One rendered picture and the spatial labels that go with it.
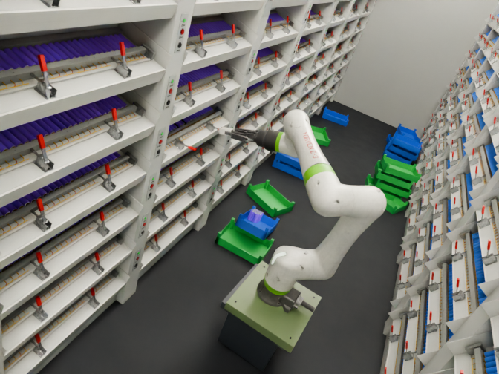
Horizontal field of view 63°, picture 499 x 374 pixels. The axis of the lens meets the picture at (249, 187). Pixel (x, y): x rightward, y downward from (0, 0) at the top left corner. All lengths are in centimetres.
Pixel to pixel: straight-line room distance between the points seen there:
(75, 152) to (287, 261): 89
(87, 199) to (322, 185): 76
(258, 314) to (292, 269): 25
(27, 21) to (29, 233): 57
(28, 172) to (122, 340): 103
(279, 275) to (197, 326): 55
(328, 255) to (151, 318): 88
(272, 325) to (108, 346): 70
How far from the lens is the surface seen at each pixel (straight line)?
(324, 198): 137
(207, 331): 204
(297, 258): 167
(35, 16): 94
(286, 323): 177
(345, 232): 157
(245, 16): 198
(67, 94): 108
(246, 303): 176
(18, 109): 99
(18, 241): 124
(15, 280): 139
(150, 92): 143
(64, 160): 119
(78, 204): 135
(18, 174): 112
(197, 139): 184
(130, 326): 199
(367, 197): 145
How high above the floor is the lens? 161
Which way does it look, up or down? 32 degrees down
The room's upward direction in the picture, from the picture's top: 20 degrees clockwise
